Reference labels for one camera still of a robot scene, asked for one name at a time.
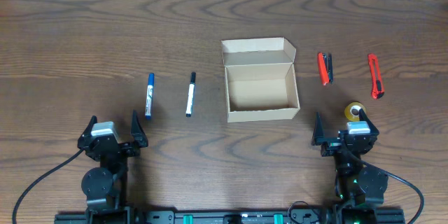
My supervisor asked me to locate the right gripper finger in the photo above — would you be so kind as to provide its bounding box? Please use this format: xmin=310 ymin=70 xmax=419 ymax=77
xmin=359 ymin=108 xmax=378 ymax=134
xmin=312 ymin=112 xmax=325 ymax=144

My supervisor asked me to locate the blue whiteboard marker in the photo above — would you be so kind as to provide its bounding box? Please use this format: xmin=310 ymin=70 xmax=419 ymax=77
xmin=145 ymin=73 xmax=155 ymax=120

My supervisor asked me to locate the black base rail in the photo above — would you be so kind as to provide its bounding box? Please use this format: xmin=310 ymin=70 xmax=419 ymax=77
xmin=54 ymin=207 xmax=405 ymax=224

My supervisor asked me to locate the open cardboard box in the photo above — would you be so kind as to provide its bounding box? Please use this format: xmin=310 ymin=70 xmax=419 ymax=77
xmin=221 ymin=37 xmax=300 ymax=123

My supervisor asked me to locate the yellow tape roll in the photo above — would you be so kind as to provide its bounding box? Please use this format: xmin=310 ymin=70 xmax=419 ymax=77
xmin=344 ymin=101 xmax=365 ymax=122

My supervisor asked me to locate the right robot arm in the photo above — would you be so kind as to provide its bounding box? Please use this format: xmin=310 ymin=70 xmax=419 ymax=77
xmin=311 ymin=109 xmax=389 ymax=223

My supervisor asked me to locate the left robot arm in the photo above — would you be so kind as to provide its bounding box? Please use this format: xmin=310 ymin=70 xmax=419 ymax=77
xmin=77 ymin=111 xmax=148 ymax=224

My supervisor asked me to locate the red utility knife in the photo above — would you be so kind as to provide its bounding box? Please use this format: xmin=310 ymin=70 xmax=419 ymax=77
xmin=367 ymin=53 xmax=385 ymax=99

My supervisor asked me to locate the black whiteboard marker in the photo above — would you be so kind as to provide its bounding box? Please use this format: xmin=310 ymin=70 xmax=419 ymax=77
xmin=185 ymin=72 xmax=196 ymax=118

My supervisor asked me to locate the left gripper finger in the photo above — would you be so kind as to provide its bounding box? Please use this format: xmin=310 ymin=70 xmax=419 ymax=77
xmin=130 ymin=110 xmax=146 ymax=140
xmin=82 ymin=115 xmax=97 ymax=137

